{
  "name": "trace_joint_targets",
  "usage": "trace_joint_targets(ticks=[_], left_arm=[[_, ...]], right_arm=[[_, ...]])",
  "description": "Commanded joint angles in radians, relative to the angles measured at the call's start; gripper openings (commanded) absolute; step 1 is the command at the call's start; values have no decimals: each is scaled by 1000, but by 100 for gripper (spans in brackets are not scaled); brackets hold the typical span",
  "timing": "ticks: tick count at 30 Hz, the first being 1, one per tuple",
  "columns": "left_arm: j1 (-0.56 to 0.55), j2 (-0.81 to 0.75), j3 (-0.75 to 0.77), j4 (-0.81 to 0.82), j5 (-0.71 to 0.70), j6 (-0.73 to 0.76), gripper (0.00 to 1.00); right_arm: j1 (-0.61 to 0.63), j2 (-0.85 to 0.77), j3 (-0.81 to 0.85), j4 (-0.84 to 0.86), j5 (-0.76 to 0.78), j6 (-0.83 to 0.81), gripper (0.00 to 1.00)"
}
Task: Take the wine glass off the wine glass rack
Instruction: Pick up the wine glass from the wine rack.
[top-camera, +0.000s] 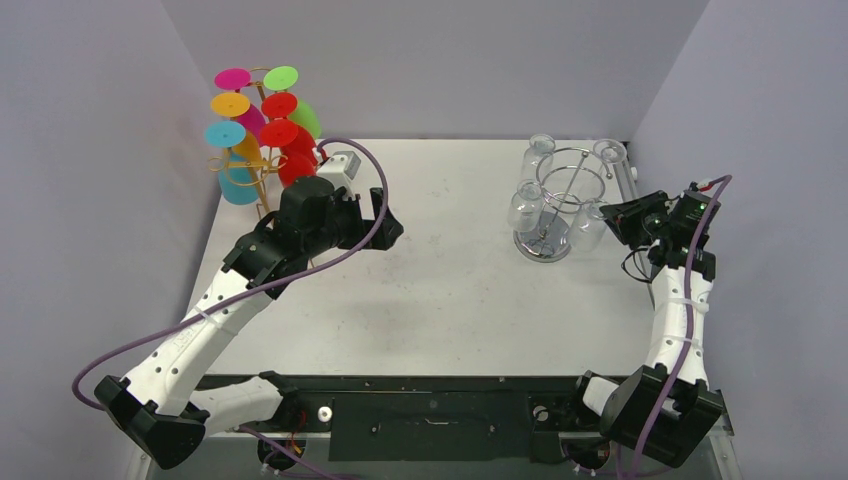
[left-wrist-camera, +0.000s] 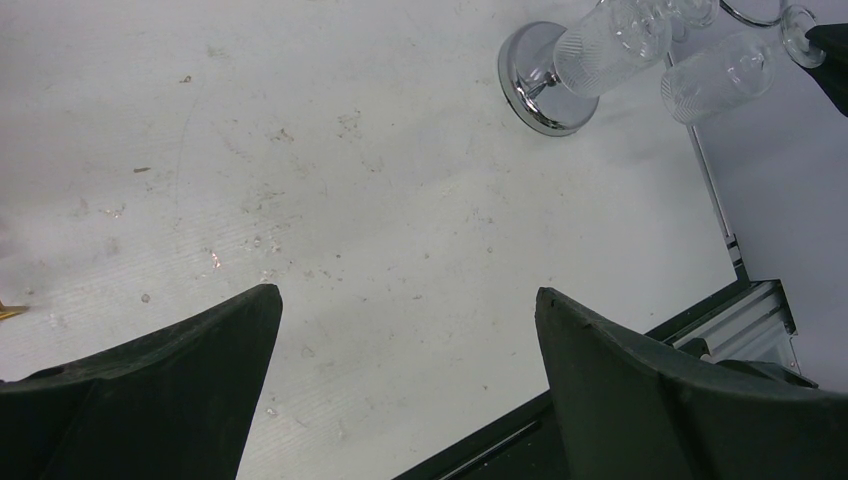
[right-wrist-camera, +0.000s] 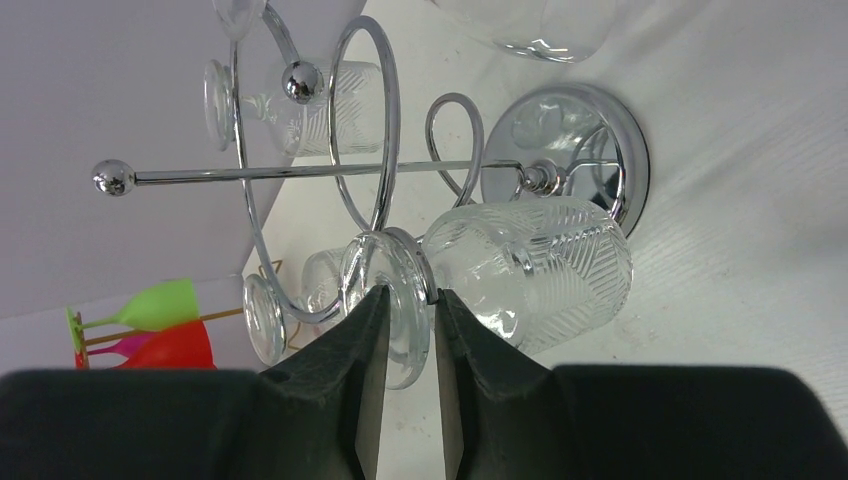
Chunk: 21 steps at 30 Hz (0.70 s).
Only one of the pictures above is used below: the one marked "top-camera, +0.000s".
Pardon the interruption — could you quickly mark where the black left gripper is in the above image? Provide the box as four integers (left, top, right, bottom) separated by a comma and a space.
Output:
304, 188, 402, 259

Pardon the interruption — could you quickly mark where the clear glass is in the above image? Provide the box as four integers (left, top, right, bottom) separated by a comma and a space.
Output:
507, 180, 544, 233
567, 199, 607, 252
520, 134, 556, 182
592, 139, 628, 180

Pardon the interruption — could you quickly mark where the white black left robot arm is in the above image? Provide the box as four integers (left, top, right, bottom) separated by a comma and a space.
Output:
95, 176, 403, 469

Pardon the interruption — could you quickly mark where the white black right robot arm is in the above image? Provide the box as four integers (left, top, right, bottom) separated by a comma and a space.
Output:
563, 190, 724, 468

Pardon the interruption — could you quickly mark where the chrome round glass rack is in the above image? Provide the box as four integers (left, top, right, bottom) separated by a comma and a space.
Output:
512, 143, 613, 263

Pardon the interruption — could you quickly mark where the red lower plastic wine glass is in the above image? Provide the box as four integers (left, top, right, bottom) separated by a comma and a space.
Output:
260, 119, 317, 187

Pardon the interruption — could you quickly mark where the red plastic wine glass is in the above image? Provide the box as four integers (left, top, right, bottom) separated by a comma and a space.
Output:
260, 119, 317, 187
259, 92, 320, 166

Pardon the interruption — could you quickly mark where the cyan plastic wine glass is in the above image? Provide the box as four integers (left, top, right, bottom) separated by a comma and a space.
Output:
211, 148, 259, 206

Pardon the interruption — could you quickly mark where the red upper plastic wine glass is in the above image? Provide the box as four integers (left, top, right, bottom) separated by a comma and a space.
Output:
259, 92, 320, 166

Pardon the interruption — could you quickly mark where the green plastic wine glass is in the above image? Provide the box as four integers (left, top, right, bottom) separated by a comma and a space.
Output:
260, 65, 323, 138

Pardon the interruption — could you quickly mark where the orange plastic wine glass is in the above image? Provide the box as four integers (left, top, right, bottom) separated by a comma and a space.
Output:
204, 115, 262, 164

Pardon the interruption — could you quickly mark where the magenta plastic wine glass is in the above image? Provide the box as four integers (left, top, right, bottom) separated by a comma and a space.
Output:
210, 68, 266, 139

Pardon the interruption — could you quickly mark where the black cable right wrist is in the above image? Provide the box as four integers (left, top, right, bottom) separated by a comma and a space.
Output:
621, 241, 657, 285

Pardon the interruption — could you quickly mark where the aluminium rail right side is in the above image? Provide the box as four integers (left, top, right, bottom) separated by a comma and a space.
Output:
612, 156, 655, 307

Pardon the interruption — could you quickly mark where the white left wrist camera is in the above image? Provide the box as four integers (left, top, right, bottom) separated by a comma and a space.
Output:
317, 151, 362, 200

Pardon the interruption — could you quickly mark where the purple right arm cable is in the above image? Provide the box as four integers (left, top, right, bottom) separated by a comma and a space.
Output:
616, 174, 733, 480

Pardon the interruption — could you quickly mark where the gold wire glass rack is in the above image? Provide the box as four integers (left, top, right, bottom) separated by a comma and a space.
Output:
207, 67, 325, 216

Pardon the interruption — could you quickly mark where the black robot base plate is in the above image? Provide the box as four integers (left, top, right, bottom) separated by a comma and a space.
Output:
165, 374, 730, 465

